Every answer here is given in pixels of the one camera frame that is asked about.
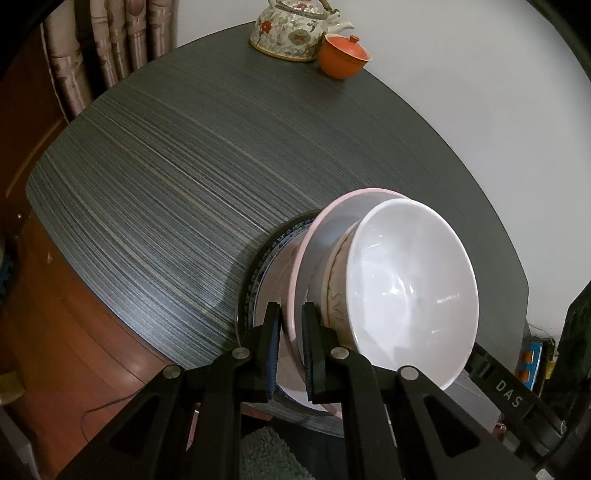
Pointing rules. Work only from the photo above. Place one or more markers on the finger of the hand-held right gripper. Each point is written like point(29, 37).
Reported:
point(512, 392)

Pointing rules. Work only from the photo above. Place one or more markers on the white plate pink flowers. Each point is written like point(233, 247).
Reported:
point(277, 281)

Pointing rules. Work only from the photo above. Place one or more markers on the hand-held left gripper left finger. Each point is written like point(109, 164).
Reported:
point(273, 350)

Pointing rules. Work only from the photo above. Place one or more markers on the green shaggy mat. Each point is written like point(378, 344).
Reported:
point(272, 454)

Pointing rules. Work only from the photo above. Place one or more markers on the blue box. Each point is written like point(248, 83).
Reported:
point(533, 364)

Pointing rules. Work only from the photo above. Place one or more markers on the orange lidded cup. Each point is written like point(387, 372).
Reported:
point(344, 57)

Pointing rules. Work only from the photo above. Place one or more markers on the beige patterned curtain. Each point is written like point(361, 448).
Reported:
point(115, 41)

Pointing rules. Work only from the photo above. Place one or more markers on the floral ceramic teapot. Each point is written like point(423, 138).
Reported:
point(286, 32)

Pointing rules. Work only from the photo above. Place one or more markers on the pink bowl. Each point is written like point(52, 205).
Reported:
point(318, 240)

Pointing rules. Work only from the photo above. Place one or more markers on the large blue floral plate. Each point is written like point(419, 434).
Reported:
point(241, 318)

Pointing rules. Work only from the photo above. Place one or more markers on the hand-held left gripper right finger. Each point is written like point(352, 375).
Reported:
point(310, 350)

